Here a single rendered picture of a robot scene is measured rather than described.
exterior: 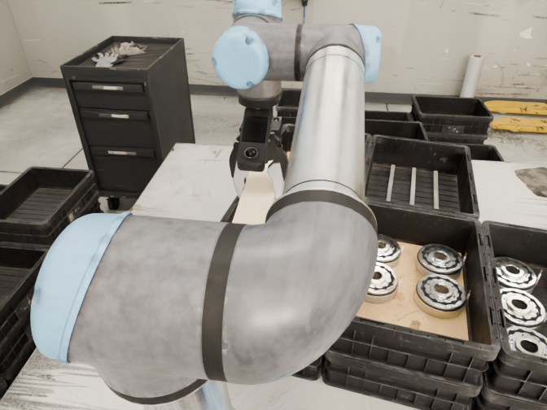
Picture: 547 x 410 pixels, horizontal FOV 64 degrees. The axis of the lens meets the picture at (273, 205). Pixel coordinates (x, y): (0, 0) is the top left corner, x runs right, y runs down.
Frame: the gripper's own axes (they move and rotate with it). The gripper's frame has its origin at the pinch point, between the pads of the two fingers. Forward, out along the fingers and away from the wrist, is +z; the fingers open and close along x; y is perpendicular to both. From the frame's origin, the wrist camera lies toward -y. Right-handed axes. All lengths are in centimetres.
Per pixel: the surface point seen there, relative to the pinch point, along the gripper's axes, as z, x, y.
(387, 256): 22.7, -28.8, 12.3
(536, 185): 38, -90, 76
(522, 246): 21, -61, 18
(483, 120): 51, -98, 165
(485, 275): 16.1, -46.5, 1.2
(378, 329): 16.6, -23.7, -15.3
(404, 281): 25.7, -32.8, 7.6
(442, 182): 26, -50, 54
